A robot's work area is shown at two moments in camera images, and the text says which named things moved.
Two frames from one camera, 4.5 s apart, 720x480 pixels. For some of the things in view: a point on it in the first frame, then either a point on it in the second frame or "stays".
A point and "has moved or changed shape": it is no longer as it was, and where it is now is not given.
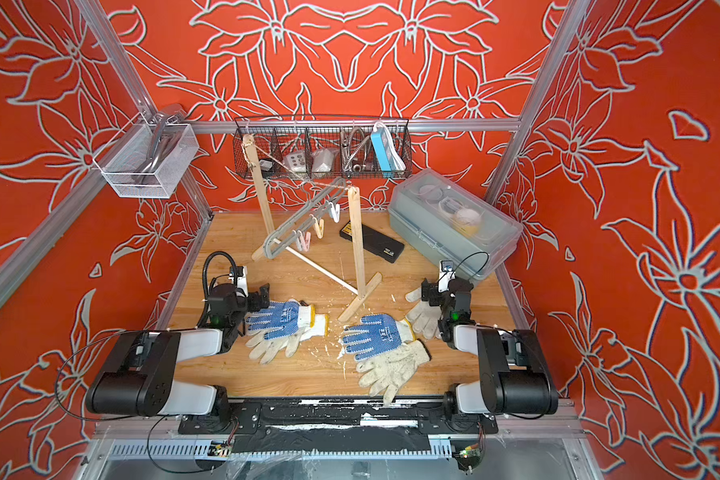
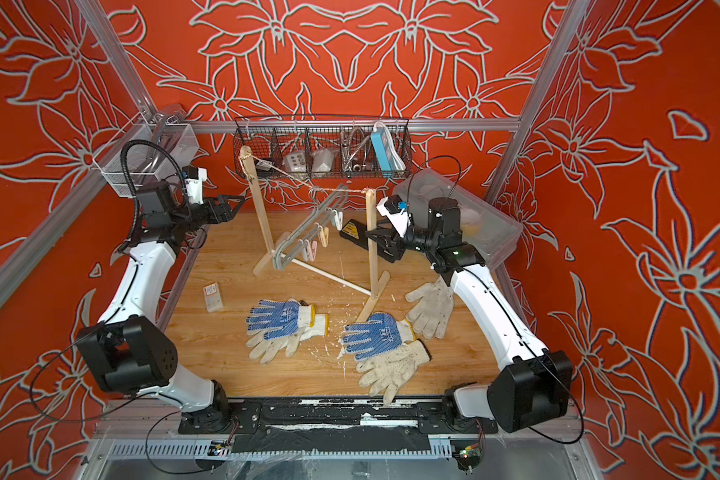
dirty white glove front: x=387 y=374 stays
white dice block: x=296 y=161 stays
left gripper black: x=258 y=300 → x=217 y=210
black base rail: x=261 y=426 stays
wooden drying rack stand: x=364 y=289 has moved or changed shape
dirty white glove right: x=425 y=318 stays
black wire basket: x=327 y=147 stays
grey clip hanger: x=318 y=204 → x=316 y=227
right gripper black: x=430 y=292 → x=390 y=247
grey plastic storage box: x=453 y=222 stays
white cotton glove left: x=265 y=349 stays
